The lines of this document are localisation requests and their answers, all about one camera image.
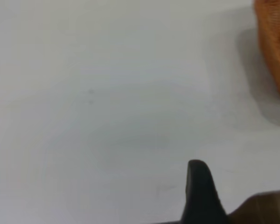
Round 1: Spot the orange woven wicker basket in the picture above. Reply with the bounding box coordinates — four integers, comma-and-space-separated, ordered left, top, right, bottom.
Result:
253, 0, 280, 105

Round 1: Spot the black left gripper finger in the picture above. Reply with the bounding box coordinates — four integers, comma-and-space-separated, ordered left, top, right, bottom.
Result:
181, 159, 231, 224

